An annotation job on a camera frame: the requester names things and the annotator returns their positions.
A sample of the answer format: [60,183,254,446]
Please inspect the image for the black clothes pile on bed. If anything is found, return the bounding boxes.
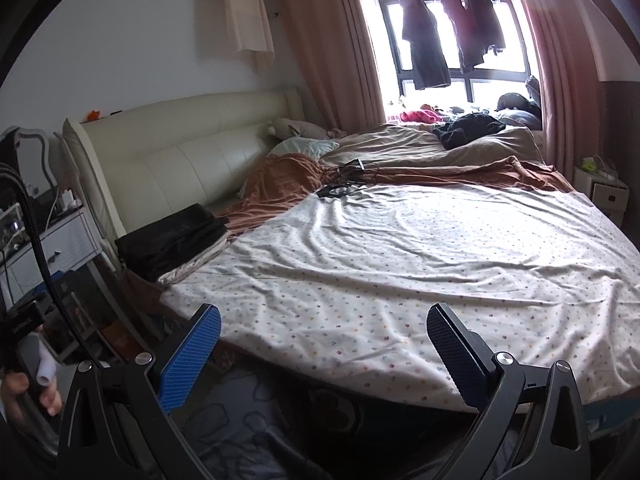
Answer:
[433,113,506,151]

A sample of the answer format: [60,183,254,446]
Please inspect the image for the white right nightstand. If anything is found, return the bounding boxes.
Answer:
[573,155,629,228]

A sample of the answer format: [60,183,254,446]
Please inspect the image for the beige duvet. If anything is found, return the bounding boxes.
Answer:
[320,126,544,168]

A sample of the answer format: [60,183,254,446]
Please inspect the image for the pink brown curtain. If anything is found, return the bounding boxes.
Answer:
[280,0,385,133]

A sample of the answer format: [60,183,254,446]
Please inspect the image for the black cords on bed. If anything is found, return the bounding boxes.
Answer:
[314,157,371,201]

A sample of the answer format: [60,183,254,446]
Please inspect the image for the black garment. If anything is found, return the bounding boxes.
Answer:
[115,204,229,282]

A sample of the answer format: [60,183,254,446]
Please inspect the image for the beige hanging cloth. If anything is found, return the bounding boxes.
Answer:
[224,0,276,70]

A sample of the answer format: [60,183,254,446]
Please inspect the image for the light green pillow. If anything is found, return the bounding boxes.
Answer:
[269,136,340,160]

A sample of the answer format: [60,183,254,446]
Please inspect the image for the dark hanging clothes right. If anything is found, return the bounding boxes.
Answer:
[442,0,506,74]

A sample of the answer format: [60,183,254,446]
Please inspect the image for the dark hanging jacket left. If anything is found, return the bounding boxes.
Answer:
[399,0,451,90]

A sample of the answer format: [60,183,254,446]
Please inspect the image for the rust orange blanket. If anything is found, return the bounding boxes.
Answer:
[216,154,574,235]

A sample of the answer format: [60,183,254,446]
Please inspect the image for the black cable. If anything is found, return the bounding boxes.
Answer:
[0,161,101,366]

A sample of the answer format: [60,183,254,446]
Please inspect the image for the right pink curtain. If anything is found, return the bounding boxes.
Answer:
[521,0,602,179]

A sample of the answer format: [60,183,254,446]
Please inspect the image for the white floral bed sheet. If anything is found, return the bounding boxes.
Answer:
[162,184,639,411]

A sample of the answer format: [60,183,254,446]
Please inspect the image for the cream leather headboard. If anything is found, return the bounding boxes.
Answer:
[62,87,305,262]

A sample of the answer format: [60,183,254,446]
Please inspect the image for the person's left hand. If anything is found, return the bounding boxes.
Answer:
[0,324,64,426]

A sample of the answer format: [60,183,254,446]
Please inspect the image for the pink garment on bed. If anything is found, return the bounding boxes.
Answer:
[400,105,444,125]

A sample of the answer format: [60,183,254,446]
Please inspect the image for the white bedside table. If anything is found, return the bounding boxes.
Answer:
[0,204,104,311]

